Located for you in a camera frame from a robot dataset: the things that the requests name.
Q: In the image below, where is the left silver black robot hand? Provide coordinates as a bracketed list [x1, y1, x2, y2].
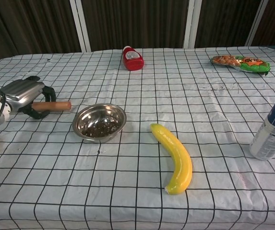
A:
[0, 75, 57, 120]

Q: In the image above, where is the wooden rolling pin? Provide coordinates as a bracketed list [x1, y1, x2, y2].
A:
[31, 101, 72, 113]

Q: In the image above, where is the stainless steel bowl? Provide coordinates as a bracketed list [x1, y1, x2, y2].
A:
[72, 103, 127, 144]

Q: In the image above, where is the red ketchup bottle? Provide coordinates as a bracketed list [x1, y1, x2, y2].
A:
[122, 46, 145, 71]

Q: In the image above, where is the dark brown curtain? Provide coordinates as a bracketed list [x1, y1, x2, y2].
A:
[0, 0, 275, 67]

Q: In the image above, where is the white black checkered tablecloth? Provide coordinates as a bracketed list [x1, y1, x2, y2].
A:
[0, 46, 275, 230]

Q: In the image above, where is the yellow banana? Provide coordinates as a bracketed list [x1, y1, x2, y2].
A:
[150, 123, 193, 196]

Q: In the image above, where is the green orange snack bag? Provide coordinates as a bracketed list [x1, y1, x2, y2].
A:
[210, 55, 271, 77]

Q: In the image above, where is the white blue canister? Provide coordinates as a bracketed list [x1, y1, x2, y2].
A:
[249, 82, 275, 161]

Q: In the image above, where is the white frame post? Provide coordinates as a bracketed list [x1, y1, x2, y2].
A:
[245, 0, 269, 47]
[183, 0, 203, 49]
[69, 0, 92, 53]

